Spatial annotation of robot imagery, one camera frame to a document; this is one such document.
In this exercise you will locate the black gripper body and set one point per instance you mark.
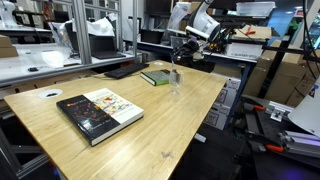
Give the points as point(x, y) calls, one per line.
point(193, 48)

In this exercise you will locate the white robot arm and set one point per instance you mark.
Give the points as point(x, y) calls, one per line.
point(205, 20)

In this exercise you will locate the clear drinking glass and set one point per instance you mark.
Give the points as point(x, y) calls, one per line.
point(175, 81)

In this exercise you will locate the green book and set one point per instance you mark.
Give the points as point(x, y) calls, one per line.
point(154, 77)

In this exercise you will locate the large black white book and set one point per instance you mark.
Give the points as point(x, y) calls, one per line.
point(100, 113)

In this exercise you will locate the blue framed workbench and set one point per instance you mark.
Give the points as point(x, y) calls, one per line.
point(226, 56)

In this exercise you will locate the white printed box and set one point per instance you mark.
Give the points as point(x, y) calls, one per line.
point(243, 51)

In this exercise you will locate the black keyboard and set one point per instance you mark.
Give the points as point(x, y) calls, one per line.
point(126, 70)

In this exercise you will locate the white printed cartons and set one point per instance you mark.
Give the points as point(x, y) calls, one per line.
point(221, 106)

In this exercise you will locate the flat cardboard box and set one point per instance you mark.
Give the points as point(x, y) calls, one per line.
point(256, 32)

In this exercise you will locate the clear plastic bin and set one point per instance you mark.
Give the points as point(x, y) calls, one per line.
point(255, 8)

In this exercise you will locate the black laptop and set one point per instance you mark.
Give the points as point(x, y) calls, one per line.
point(100, 45)

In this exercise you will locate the white plastic bag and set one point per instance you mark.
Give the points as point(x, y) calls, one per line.
point(100, 27)

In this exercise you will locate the orange black clamp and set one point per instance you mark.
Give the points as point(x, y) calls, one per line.
point(259, 108)
point(275, 148)

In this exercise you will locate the black perforated breadboard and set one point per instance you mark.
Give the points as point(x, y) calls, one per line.
point(263, 128)

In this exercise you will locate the small brown cardboard box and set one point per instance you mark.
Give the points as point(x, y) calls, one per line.
point(295, 97)

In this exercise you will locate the white paper sheet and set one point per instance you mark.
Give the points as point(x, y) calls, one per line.
point(52, 58)

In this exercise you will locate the white curved panel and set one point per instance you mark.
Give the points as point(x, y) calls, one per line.
point(306, 113)

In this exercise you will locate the white table grommet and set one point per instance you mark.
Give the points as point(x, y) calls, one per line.
point(50, 93)

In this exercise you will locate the large aluminium extrusion bar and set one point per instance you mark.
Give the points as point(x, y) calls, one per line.
point(300, 143)

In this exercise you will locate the small black device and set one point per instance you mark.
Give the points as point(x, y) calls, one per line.
point(32, 69)

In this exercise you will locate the white side table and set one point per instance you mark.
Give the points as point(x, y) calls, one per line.
point(20, 65)

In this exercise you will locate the stacked cardboard boxes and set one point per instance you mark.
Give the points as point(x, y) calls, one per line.
point(7, 46)

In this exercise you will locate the thin aluminium frame post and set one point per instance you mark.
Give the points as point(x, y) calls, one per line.
point(135, 26)

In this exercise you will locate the thick aluminium frame post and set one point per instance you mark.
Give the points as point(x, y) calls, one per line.
point(81, 33)

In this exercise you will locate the aluminium corner bracket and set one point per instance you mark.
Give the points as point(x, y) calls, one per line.
point(278, 111)

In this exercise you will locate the aluminium table frame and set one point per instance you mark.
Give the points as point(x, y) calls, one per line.
point(23, 166)

